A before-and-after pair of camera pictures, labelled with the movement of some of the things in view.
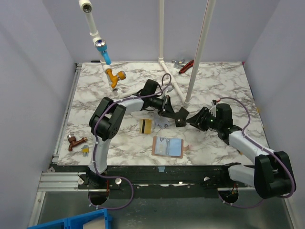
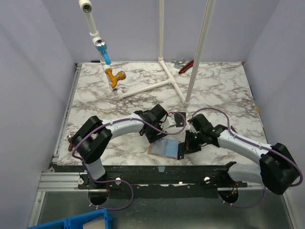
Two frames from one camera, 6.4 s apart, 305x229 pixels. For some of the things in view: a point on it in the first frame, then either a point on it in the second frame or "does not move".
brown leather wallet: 168,147 does not move
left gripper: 167,110 -> 152,137
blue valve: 101,46 does not move
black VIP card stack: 180,123 does not move
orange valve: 121,76 does not move
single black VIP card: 182,114 -> 180,154
